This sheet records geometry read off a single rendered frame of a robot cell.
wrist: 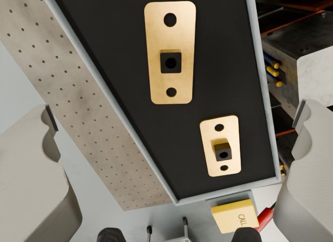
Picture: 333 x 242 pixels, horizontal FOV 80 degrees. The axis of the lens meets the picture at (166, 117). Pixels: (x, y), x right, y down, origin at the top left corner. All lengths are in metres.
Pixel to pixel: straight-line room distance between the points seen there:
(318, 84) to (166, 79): 0.19
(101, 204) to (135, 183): 1.53
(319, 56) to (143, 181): 0.87
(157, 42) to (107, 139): 0.71
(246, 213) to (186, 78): 0.23
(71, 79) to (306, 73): 0.66
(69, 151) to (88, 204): 0.79
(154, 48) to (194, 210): 2.40
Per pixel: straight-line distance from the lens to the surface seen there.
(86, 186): 2.32
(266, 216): 0.46
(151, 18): 0.17
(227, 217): 0.34
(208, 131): 0.21
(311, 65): 0.28
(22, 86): 1.81
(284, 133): 0.56
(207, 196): 0.29
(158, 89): 0.18
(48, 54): 0.76
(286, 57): 0.29
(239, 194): 0.34
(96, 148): 0.90
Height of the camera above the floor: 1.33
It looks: 57 degrees down
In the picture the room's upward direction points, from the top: 179 degrees counter-clockwise
